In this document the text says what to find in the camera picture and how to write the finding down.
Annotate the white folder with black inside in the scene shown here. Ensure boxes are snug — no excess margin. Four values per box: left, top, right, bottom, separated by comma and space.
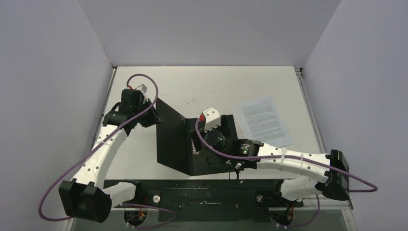
156, 99, 239, 176

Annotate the printed paper sheet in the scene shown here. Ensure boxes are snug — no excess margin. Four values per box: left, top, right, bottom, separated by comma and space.
231, 97, 293, 147

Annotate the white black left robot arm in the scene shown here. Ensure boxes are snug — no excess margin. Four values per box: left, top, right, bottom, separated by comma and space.
58, 85, 162, 223

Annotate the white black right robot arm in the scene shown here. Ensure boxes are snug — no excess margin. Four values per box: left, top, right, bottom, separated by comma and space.
197, 129, 350, 206

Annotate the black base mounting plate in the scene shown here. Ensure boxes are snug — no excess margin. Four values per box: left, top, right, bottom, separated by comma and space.
103, 179, 335, 223

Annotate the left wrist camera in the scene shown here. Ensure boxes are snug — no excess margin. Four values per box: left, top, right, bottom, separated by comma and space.
135, 84, 147, 95

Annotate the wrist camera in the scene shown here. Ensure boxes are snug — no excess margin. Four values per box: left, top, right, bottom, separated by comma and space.
203, 107, 221, 132
135, 84, 147, 95

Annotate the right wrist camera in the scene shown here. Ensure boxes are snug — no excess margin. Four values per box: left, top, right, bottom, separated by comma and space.
203, 107, 221, 132

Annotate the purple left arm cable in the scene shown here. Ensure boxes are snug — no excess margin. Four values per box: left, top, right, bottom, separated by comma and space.
38, 74, 178, 230

